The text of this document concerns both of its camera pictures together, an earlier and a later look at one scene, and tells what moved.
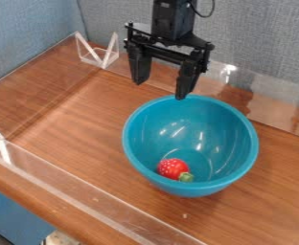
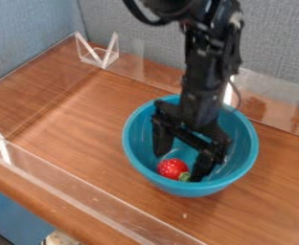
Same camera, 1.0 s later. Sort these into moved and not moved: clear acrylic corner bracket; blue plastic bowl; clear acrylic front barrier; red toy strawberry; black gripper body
Moved: black gripper body
Not moved: red toy strawberry; clear acrylic corner bracket; clear acrylic front barrier; blue plastic bowl
